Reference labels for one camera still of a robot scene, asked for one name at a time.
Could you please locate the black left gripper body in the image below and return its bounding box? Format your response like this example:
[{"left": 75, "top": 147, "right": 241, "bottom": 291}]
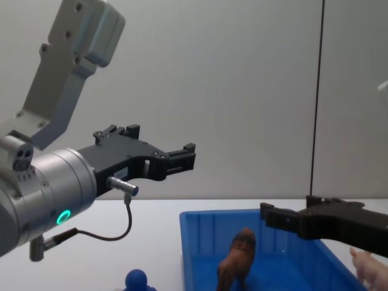
[{"left": 77, "top": 137, "right": 169, "bottom": 200}]

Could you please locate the blue toy figure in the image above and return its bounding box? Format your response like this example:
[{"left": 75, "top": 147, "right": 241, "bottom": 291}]
[{"left": 116, "top": 268, "right": 157, "bottom": 291}]

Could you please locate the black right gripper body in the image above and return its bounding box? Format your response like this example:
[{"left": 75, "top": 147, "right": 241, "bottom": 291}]
[{"left": 296, "top": 196, "right": 388, "bottom": 253}]

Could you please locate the blue plastic bin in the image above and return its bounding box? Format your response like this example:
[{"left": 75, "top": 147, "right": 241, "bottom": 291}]
[{"left": 179, "top": 209, "right": 369, "bottom": 291}]

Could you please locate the thin dark gripper cable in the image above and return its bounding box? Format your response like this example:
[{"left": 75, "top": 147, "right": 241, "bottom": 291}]
[{"left": 42, "top": 176, "right": 141, "bottom": 248}]

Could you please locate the brown toy animal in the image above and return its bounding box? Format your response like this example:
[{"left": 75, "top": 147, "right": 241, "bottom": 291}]
[{"left": 216, "top": 227, "right": 258, "bottom": 291}]

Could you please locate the pink toy animal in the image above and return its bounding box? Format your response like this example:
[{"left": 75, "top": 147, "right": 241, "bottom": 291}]
[{"left": 349, "top": 246, "right": 388, "bottom": 291}]

